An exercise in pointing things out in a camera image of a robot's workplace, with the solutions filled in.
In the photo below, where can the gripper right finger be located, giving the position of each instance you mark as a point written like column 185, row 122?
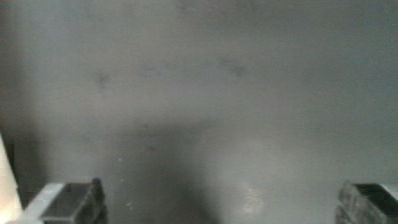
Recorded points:
column 368, row 204

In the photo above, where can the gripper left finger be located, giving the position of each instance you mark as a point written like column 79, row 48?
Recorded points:
column 68, row 204

